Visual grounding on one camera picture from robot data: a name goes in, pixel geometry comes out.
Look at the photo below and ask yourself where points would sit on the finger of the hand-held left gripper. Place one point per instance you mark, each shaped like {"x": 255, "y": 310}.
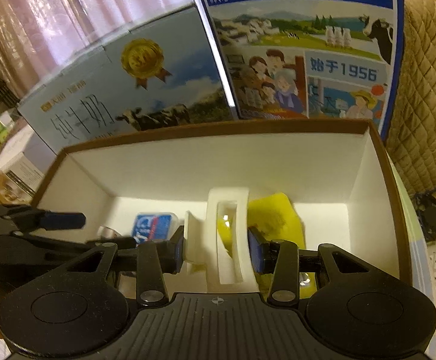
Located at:
{"x": 71, "y": 247}
{"x": 64, "y": 220}

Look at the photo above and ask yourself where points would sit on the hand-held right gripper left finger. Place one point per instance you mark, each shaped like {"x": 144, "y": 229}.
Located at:
{"x": 178, "y": 249}

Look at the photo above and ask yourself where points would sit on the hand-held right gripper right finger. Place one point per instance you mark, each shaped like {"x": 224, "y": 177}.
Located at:
{"x": 255, "y": 251}

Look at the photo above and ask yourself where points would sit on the blue white soap box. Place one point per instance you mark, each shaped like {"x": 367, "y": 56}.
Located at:
{"x": 154, "y": 225}

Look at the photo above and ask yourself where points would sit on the yellow snack packet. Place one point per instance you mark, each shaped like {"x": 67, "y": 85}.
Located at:
{"x": 274, "y": 217}

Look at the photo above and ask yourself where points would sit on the white hair claw clip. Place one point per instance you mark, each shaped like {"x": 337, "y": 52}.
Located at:
{"x": 227, "y": 195}

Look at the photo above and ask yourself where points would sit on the brown cardboard box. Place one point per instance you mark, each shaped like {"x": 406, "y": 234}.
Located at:
{"x": 315, "y": 165}

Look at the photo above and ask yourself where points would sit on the white printed box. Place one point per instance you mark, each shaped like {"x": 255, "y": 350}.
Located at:
{"x": 23, "y": 172}

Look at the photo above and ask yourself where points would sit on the stack of green tissue packs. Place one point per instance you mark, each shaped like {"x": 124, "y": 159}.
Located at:
{"x": 4, "y": 127}

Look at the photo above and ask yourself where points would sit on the light blue milk carton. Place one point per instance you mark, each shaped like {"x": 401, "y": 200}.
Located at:
{"x": 146, "y": 82}

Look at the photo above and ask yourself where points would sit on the dark blue milk carton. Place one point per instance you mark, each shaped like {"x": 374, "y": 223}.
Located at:
{"x": 297, "y": 63}

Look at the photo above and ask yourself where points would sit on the pink curtain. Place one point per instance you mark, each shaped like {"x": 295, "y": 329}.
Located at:
{"x": 53, "y": 15}

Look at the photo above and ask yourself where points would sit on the chair with quilted cover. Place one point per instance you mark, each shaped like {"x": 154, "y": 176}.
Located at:
{"x": 428, "y": 101}

